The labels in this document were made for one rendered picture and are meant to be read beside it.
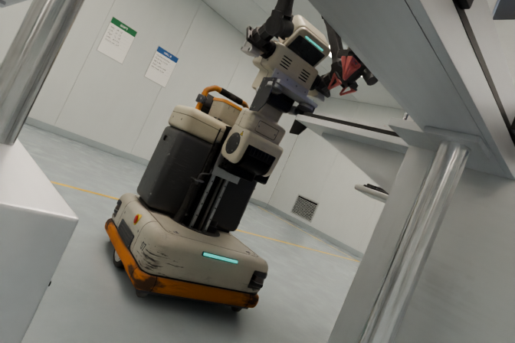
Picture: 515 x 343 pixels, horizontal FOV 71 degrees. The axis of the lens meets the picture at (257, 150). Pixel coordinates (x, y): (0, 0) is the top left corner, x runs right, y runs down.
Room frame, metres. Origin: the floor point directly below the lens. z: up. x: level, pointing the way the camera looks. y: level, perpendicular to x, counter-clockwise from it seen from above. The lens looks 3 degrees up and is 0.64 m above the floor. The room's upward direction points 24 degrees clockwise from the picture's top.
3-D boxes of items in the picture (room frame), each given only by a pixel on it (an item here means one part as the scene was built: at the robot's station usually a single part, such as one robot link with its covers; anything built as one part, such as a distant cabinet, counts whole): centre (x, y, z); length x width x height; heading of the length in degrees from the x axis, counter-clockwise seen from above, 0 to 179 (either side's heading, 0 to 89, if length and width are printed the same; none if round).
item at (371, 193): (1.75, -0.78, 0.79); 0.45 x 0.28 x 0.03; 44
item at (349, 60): (1.24, -0.17, 1.12); 0.07 x 0.07 x 0.09; 43
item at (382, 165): (1.08, -0.30, 0.80); 0.34 x 0.03 x 0.13; 44
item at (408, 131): (0.78, -0.34, 0.87); 0.14 x 0.13 x 0.02; 44
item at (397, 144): (1.25, -0.49, 0.87); 0.70 x 0.48 x 0.02; 134
